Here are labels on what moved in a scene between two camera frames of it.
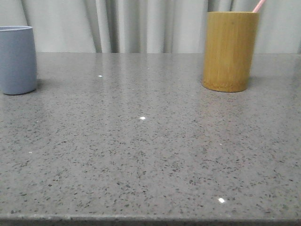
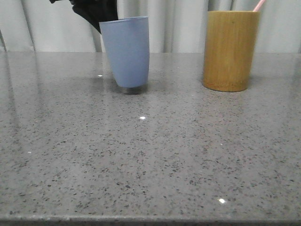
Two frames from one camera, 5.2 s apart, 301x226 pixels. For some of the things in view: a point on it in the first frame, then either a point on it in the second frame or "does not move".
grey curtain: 146,26 does not move
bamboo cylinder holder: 229,47 does not move
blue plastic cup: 18,70 → 127,39
